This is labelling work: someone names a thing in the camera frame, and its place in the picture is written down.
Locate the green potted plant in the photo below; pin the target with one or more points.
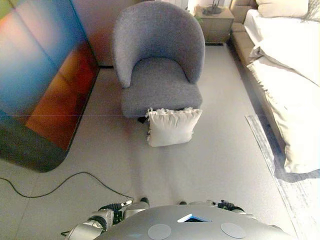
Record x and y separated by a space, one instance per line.
198 18

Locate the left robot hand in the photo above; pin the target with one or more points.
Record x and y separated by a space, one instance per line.
113 206

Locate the beige upholstered bed frame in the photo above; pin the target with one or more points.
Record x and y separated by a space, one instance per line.
241 42

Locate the bed with white duvet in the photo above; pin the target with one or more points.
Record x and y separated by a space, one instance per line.
287 75

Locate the silver robot torso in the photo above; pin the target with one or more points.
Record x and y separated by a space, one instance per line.
195 230

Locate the grey upholstered armchair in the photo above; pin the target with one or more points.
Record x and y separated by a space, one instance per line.
160 37

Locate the dark lamp base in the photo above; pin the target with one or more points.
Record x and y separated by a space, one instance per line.
211 10

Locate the grey fringed throw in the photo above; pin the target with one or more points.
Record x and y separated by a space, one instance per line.
312 11

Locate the beige pillow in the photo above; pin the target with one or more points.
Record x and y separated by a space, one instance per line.
282 7

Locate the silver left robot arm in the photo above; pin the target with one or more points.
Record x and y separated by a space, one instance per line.
85 227

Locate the beige nightstand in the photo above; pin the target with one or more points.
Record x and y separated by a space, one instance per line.
215 27

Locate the grey streaked rug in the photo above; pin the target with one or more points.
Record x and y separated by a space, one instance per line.
300 200

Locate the colourful glossy panel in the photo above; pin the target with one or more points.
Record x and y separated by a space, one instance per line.
37 75

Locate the white fringed cushion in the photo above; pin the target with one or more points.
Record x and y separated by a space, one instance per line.
172 127

